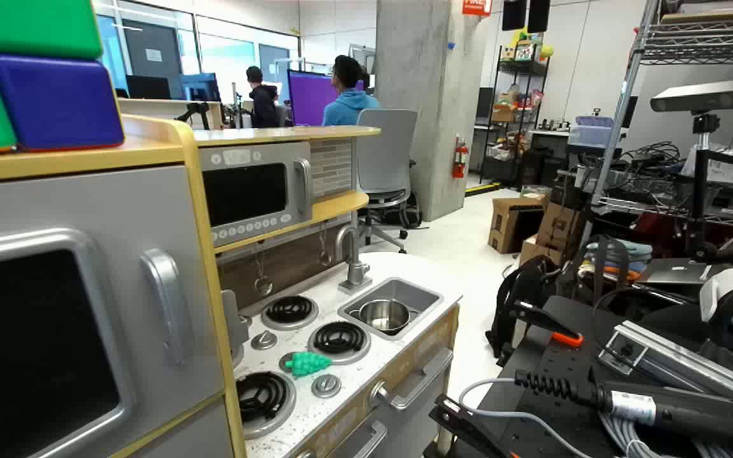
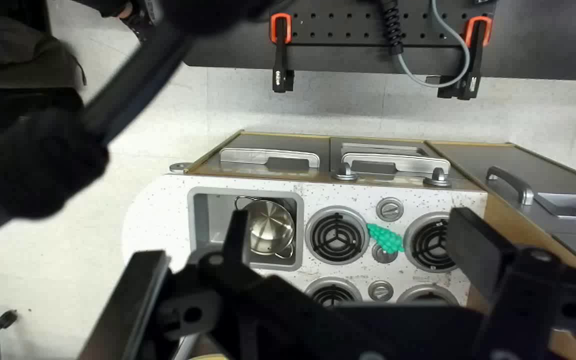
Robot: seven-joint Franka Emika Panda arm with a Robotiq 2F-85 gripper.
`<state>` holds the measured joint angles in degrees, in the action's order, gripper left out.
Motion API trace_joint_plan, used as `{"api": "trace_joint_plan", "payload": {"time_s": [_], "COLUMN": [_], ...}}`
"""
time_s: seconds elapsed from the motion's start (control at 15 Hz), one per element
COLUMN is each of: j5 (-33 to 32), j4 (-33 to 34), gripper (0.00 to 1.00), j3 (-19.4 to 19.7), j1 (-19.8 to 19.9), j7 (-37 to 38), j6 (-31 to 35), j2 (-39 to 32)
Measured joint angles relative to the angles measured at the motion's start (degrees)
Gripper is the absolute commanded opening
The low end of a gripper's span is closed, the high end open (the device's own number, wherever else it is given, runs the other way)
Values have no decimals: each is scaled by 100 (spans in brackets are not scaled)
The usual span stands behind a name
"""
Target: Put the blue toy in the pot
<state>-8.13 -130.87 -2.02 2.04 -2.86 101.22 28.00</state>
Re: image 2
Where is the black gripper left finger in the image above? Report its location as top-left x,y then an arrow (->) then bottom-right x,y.
77,247 -> 223,360

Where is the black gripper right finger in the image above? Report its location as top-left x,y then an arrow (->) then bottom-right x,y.
446,205 -> 576,360

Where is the teal blue toy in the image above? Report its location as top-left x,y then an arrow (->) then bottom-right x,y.
365,222 -> 406,255

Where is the black toy stove burner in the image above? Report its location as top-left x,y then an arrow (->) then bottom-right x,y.
303,205 -> 371,266
395,281 -> 460,307
403,210 -> 460,272
303,276 -> 369,310

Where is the silver metal pot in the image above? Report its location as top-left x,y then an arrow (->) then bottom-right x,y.
242,197 -> 297,260

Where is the toy kitchen unit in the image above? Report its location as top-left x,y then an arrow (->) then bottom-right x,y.
121,127 -> 576,360

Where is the silver oven knob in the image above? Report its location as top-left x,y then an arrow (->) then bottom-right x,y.
335,164 -> 358,183
423,165 -> 453,190

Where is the grey ice dispenser panel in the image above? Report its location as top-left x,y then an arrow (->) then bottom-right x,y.
534,190 -> 576,222

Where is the grey stove top knob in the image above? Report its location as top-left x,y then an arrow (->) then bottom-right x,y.
373,195 -> 406,224
369,241 -> 400,266
365,277 -> 395,303

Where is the grey rod black cap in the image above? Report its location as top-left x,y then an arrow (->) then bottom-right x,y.
0,307 -> 22,360

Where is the black tripod stand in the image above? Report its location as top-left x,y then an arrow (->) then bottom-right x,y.
0,0 -> 275,247

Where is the black clamp orange grip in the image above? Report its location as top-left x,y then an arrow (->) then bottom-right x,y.
435,14 -> 493,102
268,10 -> 295,93

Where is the dark grey fabric bag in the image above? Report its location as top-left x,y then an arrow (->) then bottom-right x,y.
0,8 -> 88,156

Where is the black perforated table board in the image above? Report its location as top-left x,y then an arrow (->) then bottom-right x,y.
183,0 -> 576,80

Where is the grey fridge door handle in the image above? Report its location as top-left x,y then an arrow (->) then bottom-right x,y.
484,165 -> 535,207

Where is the grey oven door handle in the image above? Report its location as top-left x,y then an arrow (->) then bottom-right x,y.
337,140 -> 452,182

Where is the grey dishwasher door handle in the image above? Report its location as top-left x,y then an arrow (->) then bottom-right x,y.
217,145 -> 322,175

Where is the grey cable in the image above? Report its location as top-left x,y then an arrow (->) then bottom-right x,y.
394,0 -> 473,91

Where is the black ribbed cable sleeve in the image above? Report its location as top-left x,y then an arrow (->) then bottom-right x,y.
376,0 -> 408,57

